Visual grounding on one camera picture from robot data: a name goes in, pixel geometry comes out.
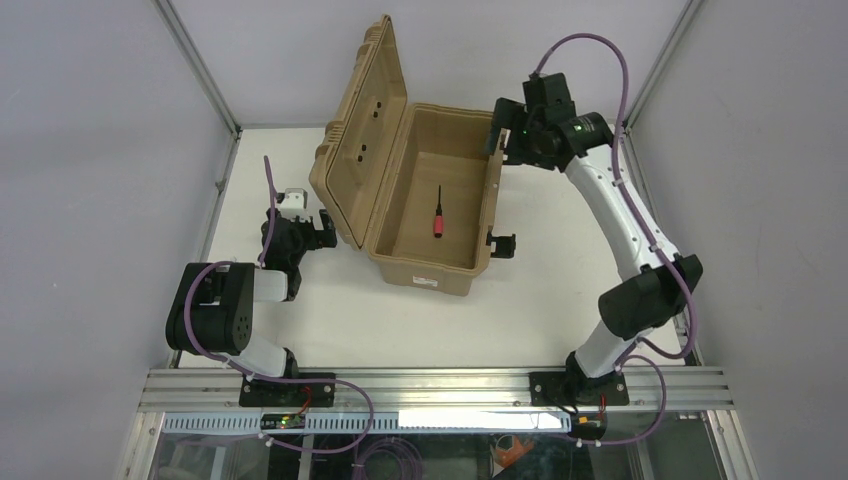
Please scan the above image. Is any red handled screwdriver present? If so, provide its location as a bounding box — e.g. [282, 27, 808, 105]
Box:
[433, 185, 444, 238]

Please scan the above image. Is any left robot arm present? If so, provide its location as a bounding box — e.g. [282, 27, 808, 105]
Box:
[165, 209, 337, 379]

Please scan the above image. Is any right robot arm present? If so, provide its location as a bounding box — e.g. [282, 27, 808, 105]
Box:
[484, 73, 703, 402]

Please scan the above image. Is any tan plastic tool bin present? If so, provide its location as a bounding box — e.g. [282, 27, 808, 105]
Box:
[309, 15, 503, 296]

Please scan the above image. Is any orange object below table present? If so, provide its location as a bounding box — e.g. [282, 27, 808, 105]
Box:
[491, 434, 535, 468]

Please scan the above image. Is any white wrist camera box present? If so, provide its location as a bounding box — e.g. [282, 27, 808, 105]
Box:
[277, 188, 308, 219]

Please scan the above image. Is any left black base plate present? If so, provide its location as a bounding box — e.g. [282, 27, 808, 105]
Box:
[238, 372, 336, 408]

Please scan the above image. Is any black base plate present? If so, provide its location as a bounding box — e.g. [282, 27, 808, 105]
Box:
[238, 372, 336, 408]
[528, 370, 630, 407]

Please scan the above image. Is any white slotted cable duct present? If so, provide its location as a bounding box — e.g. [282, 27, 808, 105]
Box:
[162, 409, 571, 436]

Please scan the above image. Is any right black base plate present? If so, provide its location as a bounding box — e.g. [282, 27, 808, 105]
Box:
[528, 370, 630, 407]

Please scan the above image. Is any aluminium frame rail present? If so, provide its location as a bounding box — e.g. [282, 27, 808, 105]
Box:
[138, 366, 735, 413]

